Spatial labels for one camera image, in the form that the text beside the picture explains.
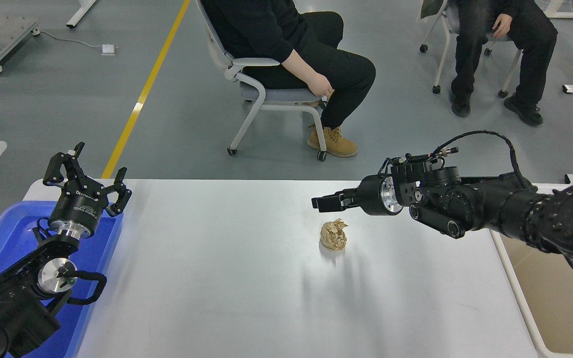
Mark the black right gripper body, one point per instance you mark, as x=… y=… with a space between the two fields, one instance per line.
x=370 y=196

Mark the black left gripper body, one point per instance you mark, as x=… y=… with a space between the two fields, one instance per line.
x=75 y=209

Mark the tan paper ball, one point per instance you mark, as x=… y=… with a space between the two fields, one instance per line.
x=334 y=236

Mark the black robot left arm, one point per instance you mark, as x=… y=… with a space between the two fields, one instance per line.
x=13 y=308

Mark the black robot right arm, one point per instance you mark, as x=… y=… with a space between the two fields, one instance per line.
x=490 y=204

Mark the person's right hand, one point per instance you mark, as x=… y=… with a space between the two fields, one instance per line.
x=321 y=85

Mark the person's left hand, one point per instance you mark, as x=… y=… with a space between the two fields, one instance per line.
x=503 y=25

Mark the blue plastic tray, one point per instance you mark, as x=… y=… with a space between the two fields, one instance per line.
x=8 y=233

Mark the grey white office chair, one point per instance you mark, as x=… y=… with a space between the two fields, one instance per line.
x=449 y=22
x=286 y=95

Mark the person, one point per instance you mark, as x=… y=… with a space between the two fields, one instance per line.
x=316 y=54
x=535 y=40

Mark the grey wheeled metal platform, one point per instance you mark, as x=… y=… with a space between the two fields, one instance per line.
x=3 y=37

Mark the white desk leg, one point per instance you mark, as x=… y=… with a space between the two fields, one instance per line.
x=565 y=12
x=80 y=14

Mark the olive green cloth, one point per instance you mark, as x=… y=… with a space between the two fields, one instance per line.
x=429 y=7

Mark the large pale plastic bin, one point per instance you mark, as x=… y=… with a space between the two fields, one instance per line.
x=555 y=308

